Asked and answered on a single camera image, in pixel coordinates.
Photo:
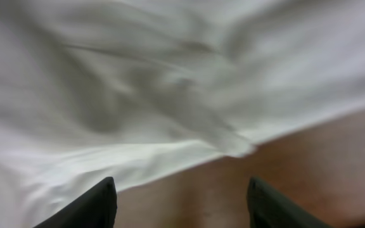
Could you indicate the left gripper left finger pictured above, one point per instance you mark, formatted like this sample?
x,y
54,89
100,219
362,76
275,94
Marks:
x,y
96,208

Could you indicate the white t-shirt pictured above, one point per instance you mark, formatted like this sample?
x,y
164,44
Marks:
x,y
138,90

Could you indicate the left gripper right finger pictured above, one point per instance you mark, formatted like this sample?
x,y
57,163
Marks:
x,y
268,208

